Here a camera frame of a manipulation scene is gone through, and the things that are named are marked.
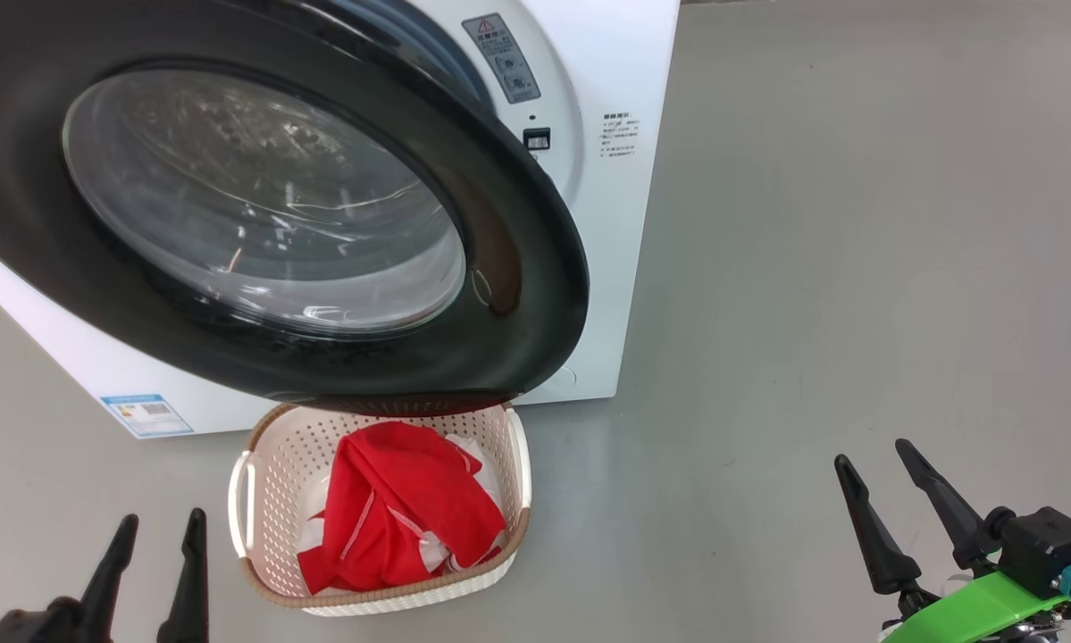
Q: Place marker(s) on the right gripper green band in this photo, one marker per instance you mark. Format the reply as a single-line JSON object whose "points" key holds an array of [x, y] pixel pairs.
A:
{"points": [[973, 616]]}

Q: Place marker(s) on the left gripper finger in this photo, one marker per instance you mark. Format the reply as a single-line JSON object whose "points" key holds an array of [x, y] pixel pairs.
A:
{"points": [[191, 598], [106, 598]]}

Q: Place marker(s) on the plain red garment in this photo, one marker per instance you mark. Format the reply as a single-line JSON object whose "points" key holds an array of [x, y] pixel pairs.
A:
{"points": [[410, 482]]}

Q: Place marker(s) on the black round glass washer door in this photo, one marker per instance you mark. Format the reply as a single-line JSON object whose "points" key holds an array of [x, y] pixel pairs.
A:
{"points": [[526, 223]]}

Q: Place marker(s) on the cream perforated laundry basket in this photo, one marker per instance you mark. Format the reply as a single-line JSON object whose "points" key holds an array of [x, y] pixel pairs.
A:
{"points": [[276, 464]]}

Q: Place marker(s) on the white front-load washing machine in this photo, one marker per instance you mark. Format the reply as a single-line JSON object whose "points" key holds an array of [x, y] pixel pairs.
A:
{"points": [[624, 268]]}

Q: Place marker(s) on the black door latch socket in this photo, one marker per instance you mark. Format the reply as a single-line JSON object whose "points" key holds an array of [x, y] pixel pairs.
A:
{"points": [[537, 138]]}

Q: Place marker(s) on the grey rubber door gasket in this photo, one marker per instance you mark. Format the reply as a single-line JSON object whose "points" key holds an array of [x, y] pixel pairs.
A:
{"points": [[450, 54]]}

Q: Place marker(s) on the blue white energy label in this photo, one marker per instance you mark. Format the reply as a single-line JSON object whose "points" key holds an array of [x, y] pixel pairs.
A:
{"points": [[146, 416]]}

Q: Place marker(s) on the round white filter cover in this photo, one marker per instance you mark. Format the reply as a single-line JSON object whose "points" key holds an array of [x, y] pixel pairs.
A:
{"points": [[566, 377]]}

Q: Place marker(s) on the grey warning label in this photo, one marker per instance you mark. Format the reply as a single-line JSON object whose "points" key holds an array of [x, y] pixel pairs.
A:
{"points": [[504, 58]]}

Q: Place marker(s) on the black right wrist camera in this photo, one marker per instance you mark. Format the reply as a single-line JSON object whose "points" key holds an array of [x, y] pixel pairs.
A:
{"points": [[1044, 549]]}

